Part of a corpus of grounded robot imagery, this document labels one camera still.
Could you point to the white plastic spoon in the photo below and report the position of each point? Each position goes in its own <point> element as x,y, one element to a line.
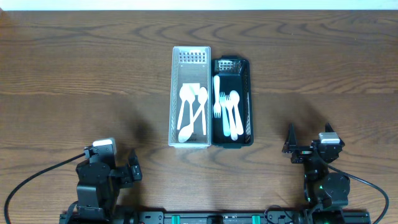
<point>203,96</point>
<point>235,98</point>
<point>186,132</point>
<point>191,99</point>
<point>183,97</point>

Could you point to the black mounting rail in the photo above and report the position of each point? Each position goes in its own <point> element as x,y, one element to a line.
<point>214,217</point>

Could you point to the pale green plastic fork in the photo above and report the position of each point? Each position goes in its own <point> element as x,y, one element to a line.
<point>226,128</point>

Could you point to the black perforated plastic tray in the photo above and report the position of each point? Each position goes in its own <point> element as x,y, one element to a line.
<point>234,73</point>

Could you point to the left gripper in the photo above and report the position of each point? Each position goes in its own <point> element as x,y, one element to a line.
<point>124,172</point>

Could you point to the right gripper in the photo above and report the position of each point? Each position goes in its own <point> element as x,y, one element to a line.
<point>290,147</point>

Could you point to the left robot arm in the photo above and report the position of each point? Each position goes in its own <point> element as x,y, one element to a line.
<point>99,185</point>

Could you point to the white plastic fork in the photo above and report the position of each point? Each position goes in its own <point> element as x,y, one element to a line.
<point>229,106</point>
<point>216,106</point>

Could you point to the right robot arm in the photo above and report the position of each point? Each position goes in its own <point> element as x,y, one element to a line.
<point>325,191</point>

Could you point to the white perforated plastic tray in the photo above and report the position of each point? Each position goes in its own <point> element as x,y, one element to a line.
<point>191,66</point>

